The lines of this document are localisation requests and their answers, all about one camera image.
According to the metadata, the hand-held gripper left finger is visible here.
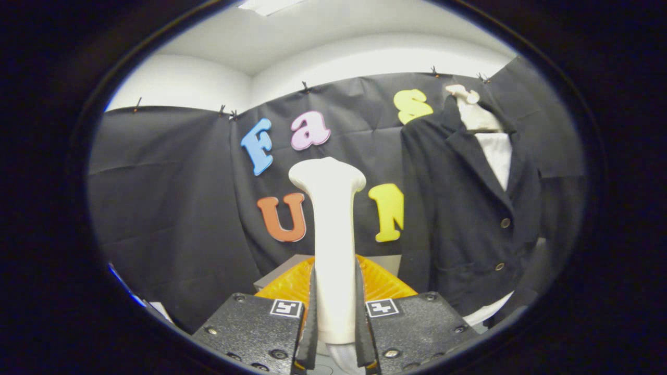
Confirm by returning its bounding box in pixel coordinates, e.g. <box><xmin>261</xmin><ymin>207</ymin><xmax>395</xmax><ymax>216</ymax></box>
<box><xmin>190</xmin><ymin>257</ymin><xmax>317</xmax><ymax>375</ymax></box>

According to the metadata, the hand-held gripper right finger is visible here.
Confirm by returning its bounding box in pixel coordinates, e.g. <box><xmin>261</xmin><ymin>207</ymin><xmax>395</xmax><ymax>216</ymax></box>
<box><xmin>355</xmin><ymin>255</ymin><xmax>480</xmax><ymax>375</ymax></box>

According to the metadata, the white garment steamer head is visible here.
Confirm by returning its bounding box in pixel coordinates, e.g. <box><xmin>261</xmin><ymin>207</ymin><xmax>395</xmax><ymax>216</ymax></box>
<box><xmin>288</xmin><ymin>156</ymin><xmax>367</xmax><ymax>344</ymax></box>

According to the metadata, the black blazer jacket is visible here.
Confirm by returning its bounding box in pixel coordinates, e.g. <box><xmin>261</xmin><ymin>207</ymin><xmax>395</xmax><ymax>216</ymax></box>
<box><xmin>400</xmin><ymin>94</ymin><xmax>542</xmax><ymax>318</ymax></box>

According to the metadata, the grey cabinet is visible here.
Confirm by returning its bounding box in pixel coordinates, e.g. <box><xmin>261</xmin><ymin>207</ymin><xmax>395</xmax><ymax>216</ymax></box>
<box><xmin>254</xmin><ymin>254</ymin><xmax>402</xmax><ymax>292</ymax></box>

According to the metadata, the black backdrop cloth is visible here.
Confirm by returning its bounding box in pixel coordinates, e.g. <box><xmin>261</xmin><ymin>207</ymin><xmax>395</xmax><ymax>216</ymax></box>
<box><xmin>88</xmin><ymin>55</ymin><xmax>587</xmax><ymax>334</ymax></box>

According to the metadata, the white mannequin torso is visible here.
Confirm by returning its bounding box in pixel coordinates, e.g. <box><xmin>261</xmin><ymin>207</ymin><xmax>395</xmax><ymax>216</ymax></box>
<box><xmin>446</xmin><ymin>84</ymin><xmax>515</xmax><ymax>327</ymax></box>

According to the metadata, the long ceiling light panel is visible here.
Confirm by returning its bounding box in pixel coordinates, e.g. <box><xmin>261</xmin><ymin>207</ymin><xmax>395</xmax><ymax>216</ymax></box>
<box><xmin>239</xmin><ymin>0</ymin><xmax>308</xmax><ymax>16</ymax></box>

